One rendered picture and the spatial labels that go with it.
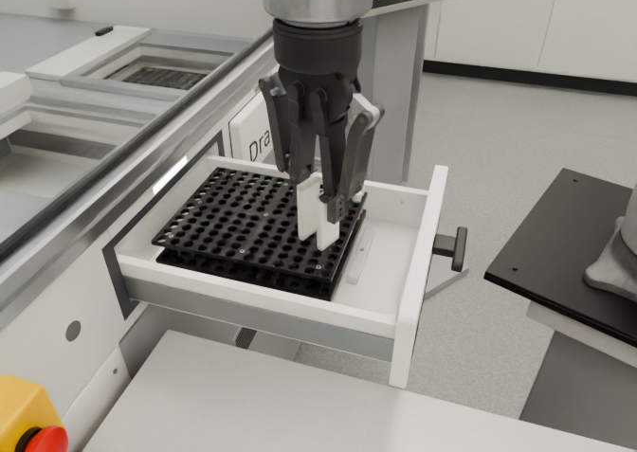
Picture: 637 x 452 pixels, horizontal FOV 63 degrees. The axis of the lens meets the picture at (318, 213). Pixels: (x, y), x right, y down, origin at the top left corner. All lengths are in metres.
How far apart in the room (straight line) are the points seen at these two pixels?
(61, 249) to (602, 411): 0.80
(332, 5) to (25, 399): 0.40
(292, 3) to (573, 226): 0.65
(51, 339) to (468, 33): 3.14
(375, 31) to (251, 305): 1.03
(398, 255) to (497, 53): 2.86
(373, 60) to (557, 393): 0.95
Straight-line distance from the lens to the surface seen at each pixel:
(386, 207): 0.74
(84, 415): 0.67
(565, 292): 0.80
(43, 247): 0.53
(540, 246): 0.87
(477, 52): 3.49
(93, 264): 0.60
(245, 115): 0.84
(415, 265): 0.55
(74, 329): 0.60
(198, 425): 0.63
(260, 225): 0.64
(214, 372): 0.67
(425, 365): 1.65
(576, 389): 0.95
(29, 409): 0.52
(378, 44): 1.49
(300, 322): 0.57
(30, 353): 0.57
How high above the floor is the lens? 1.29
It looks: 36 degrees down
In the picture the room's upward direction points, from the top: straight up
